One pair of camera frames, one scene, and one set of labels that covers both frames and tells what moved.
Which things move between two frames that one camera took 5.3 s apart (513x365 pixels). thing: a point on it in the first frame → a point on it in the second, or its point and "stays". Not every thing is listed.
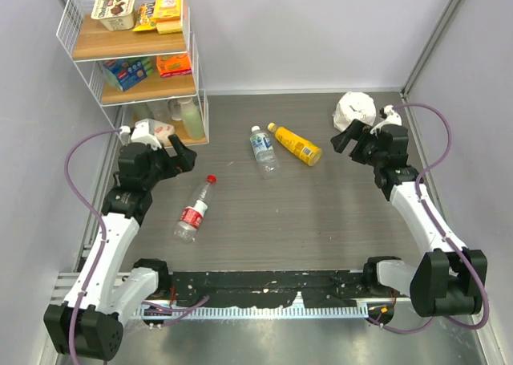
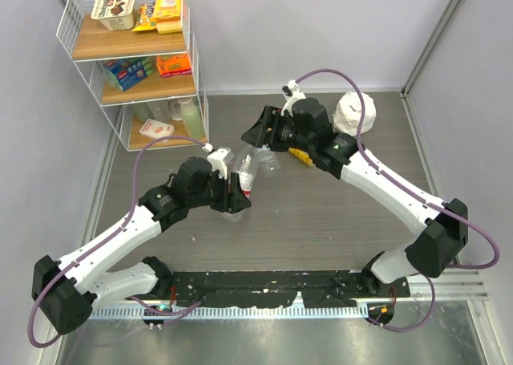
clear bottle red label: x=192 y=216 → x=244 y=165
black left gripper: x=185 y=158 → x=231 y=202
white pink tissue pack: x=162 y=131 stays
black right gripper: x=354 y=131 → x=270 y=118
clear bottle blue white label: x=267 y=161 stays
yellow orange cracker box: x=167 y=10 stays
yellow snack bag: x=146 y=20 stays
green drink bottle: x=192 y=119 stays
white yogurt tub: x=115 y=12 stays
